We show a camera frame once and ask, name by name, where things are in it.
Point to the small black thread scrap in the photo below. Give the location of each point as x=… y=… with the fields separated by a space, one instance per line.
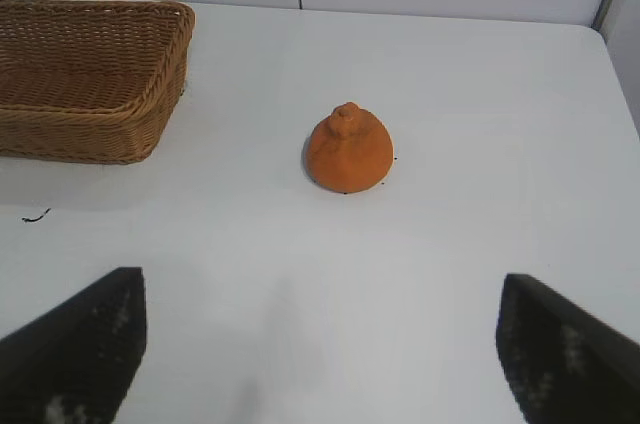
x=34 y=218

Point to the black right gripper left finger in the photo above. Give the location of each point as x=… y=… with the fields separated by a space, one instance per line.
x=75 y=349

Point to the woven wicker basket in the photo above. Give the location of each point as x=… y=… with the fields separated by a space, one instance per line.
x=90 y=89

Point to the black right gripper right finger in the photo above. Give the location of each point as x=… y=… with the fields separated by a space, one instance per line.
x=565 y=359

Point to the brown bread roll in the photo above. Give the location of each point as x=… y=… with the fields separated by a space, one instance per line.
x=350 y=156

